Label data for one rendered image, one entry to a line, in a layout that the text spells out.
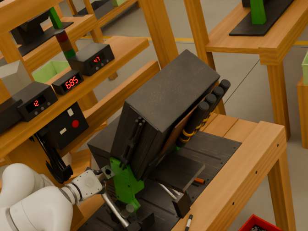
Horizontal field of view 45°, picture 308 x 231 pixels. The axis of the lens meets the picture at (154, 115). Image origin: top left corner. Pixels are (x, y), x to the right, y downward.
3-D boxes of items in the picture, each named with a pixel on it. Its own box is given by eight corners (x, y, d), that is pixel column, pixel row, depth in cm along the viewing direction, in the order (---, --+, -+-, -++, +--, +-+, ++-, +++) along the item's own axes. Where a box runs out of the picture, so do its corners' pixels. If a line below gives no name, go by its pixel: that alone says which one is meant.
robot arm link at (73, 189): (78, 202, 144) (85, 198, 146) (66, 183, 146) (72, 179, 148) (72, 209, 150) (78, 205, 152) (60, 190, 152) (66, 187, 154)
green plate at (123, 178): (147, 198, 164) (141, 156, 155) (134, 208, 158) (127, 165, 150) (130, 189, 171) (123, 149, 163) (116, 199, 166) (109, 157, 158)
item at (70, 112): (90, 127, 167) (77, 99, 158) (61, 151, 158) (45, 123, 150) (74, 121, 175) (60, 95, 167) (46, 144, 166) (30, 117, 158)
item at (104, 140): (172, 164, 199) (154, 113, 181) (134, 205, 184) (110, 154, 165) (147, 155, 211) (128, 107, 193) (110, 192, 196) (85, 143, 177)
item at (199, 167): (206, 168, 161) (204, 163, 159) (184, 195, 152) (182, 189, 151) (142, 145, 186) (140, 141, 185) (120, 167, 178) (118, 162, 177)
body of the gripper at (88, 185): (83, 200, 146) (105, 187, 153) (68, 179, 148) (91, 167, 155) (77, 206, 151) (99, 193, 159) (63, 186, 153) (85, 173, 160)
